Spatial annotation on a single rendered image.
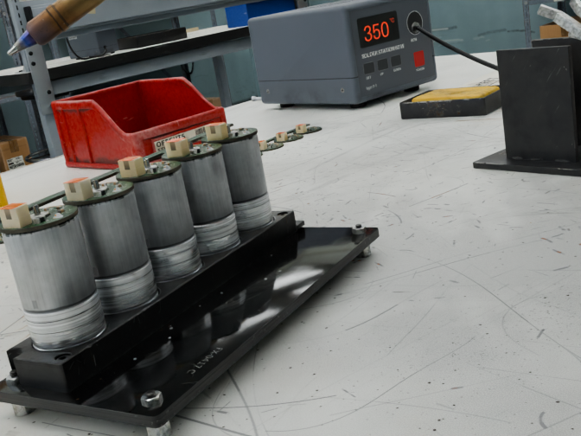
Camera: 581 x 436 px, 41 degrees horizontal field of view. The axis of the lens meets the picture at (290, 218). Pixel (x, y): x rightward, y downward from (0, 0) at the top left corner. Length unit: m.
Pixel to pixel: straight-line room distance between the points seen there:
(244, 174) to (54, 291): 0.11
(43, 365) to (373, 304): 0.12
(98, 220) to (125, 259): 0.02
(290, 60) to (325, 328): 0.53
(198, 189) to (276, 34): 0.50
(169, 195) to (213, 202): 0.03
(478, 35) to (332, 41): 4.98
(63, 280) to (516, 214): 0.21
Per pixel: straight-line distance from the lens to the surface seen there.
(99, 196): 0.27
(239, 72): 6.10
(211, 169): 0.32
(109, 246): 0.28
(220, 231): 0.32
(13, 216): 0.26
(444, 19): 5.84
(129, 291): 0.28
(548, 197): 0.40
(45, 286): 0.26
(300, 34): 0.78
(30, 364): 0.27
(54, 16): 0.25
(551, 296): 0.29
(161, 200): 0.29
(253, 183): 0.34
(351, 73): 0.73
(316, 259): 0.32
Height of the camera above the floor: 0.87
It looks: 16 degrees down
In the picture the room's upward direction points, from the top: 10 degrees counter-clockwise
